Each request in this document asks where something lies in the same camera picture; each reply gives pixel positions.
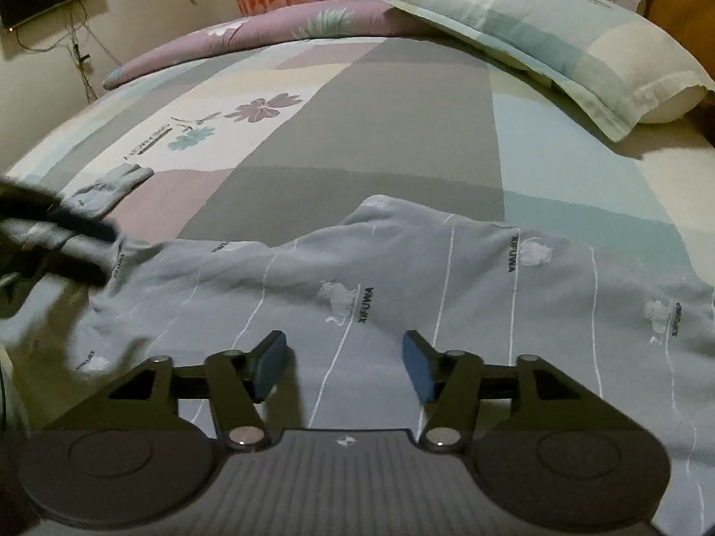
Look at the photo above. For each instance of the purple floral quilt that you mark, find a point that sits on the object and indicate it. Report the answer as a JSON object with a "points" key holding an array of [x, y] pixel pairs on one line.
{"points": [[251, 33]]}

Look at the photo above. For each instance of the large checked pillow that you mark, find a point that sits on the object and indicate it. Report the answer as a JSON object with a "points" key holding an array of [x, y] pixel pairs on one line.
{"points": [[558, 39]]}

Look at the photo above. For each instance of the wooden headboard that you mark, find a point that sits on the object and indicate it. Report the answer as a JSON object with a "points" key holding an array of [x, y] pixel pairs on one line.
{"points": [[681, 0]]}

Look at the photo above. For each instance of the grey printed pajama pants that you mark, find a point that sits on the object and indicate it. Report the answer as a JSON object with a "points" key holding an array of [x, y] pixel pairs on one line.
{"points": [[447, 290]]}

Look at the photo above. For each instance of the bed with patchwork sheet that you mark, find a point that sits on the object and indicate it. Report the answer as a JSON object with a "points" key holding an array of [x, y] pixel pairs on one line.
{"points": [[391, 139]]}

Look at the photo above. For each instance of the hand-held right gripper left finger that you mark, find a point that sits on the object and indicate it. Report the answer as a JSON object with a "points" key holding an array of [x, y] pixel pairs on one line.
{"points": [[273, 365]]}

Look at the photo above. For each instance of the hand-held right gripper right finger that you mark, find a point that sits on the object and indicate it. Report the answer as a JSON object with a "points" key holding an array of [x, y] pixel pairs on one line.
{"points": [[416, 365]]}

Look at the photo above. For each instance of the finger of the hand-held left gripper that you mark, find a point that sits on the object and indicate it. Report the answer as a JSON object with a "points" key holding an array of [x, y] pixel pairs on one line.
{"points": [[56, 212], [56, 271]]}

